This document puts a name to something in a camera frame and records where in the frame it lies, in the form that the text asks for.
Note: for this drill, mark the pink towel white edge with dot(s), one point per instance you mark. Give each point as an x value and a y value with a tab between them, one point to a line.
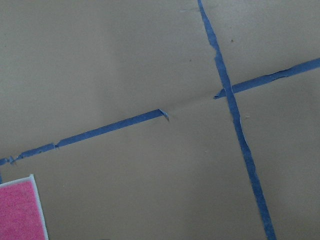
21	214

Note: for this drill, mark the blue tape grid lines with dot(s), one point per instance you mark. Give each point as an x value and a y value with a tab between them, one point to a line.
232	100

